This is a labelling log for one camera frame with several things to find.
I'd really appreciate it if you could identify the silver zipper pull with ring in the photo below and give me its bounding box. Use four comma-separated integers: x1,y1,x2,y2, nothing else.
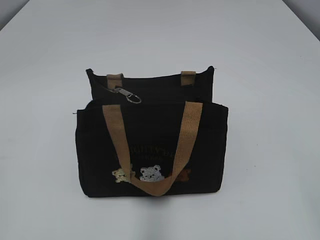
106,87,142,104

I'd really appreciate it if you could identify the black canvas tote bag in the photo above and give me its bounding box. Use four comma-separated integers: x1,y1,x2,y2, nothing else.
75,66,229,198

